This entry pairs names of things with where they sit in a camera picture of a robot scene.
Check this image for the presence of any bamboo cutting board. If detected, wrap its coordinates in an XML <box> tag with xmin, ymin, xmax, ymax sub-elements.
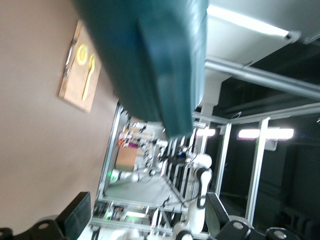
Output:
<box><xmin>57</xmin><ymin>19</ymin><xmax>102</xmax><ymax>113</ymax></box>

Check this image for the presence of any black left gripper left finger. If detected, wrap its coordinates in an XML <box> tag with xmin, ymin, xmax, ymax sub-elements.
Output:
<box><xmin>0</xmin><ymin>191</ymin><xmax>92</xmax><ymax>240</ymax></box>

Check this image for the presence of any aluminium table edge rail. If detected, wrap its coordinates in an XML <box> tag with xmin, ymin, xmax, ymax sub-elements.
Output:
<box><xmin>96</xmin><ymin>103</ymin><xmax>125</xmax><ymax>201</ymax></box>

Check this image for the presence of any teal cup with handle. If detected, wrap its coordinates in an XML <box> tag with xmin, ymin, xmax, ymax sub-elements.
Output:
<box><xmin>72</xmin><ymin>0</ymin><xmax>210</xmax><ymax>139</ymax></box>

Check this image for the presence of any long ceiling tube light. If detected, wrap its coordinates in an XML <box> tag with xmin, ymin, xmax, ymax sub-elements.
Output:
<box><xmin>206</xmin><ymin>4</ymin><xmax>292</xmax><ymax>38</ymax></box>

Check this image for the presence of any aluminium overhead beam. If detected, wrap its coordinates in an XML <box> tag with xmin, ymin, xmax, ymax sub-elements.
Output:
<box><xmin>204</xmin><ymin>56</ymin><xmax>320</xmax><ymax>101</ymax></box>

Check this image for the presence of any aluminium frame post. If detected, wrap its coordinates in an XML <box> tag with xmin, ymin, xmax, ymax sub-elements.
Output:
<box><xmin>245</xmin><ymin>117</ymin><xmax>271</xmax><ymax>223</ymax></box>
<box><xmin>214</xmin><ymin>122</ymin><xmax>232</xmax><ymax>193</ymax></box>

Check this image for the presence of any yellow plastic fork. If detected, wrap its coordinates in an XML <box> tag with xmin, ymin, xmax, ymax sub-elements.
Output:
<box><xmin>81</xmin><ymin>53</ymin><xmax>97</xmax><ymax>100</ymax></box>

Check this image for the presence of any ceiling panel light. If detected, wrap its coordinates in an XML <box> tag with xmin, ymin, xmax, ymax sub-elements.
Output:
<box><xmin>236</xmin><ymin>128</ymin><xmax>295</xmax><ymax>141</ymax></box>
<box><xmin>194</xmin><ymin>128</ymin><xmax>216</xmax><ymax>139</ymax></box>

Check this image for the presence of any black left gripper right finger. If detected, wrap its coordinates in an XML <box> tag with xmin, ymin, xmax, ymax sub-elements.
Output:
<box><xmin>204</xmin><ymin>192</ymin><xmax>302</xmax><ymax>240</ymax></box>

